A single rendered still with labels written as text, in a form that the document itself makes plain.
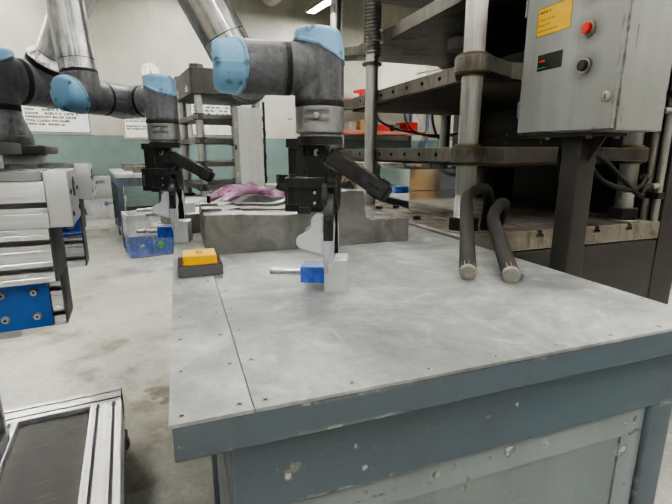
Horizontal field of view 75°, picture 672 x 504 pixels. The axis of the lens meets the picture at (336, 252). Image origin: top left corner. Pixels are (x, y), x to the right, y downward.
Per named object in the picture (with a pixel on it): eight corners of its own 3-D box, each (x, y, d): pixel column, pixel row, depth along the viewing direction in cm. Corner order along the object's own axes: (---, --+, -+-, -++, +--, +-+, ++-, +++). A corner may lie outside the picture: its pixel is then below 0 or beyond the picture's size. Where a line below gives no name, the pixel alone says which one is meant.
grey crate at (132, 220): (128, 238, 422) (126, 216, 417) (122, 232, 454) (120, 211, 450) (191, 232, 455) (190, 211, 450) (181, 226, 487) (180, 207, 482)
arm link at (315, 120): (345, 110, 70) (341, 104, 63) (345, 139, 71) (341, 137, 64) (299, 110, 71) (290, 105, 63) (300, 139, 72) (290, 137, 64)
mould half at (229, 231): (206, 255, 96) (202, 194, 93) (200, 235, 120) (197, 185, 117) (408, 240, 112) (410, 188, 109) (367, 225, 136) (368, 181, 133)
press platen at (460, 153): (466, 207, 124) (470, 143, 120) (324, 180, 242) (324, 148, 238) (668, 197, 151) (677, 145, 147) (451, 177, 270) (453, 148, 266)
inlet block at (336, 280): (267, 290, 72) (265, 258, 71) (274, 281, 77) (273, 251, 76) (346, 292, 71) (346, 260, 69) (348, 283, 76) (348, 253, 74)
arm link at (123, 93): (85, 82, 102) (119, 79, 98) (124, 88, 112) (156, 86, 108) (89, 117, 104) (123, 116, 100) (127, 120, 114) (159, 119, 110)
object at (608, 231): (458, 256, 128) (459, 231, 126) (322, 206, 247) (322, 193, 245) (657, 237, 155) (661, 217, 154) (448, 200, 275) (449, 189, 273)
